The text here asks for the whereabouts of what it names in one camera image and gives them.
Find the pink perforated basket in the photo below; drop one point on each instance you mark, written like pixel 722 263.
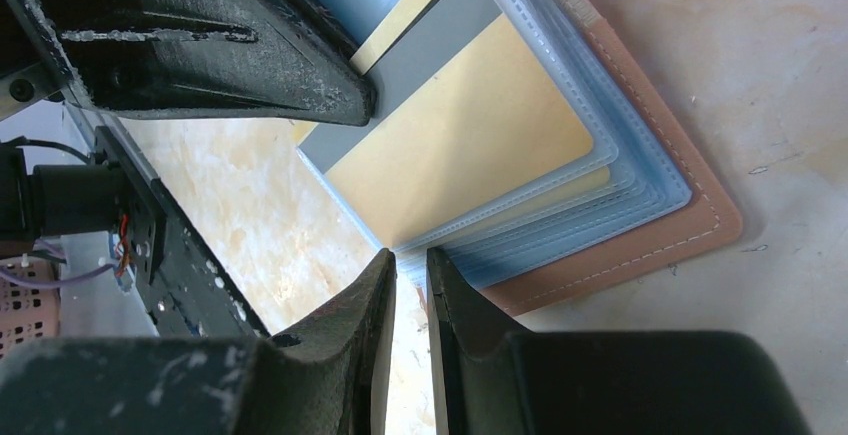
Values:
pixel 28 313

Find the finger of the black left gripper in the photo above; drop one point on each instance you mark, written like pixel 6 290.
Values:
pixel 196 59

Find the pink leather card holder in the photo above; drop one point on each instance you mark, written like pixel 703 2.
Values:
pixel 644 198

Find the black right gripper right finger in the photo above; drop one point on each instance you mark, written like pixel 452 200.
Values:
pixel 492 375

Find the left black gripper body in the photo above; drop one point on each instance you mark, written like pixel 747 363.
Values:
pixel 50 189

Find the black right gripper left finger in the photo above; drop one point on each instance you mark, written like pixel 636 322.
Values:
pixel 326 374

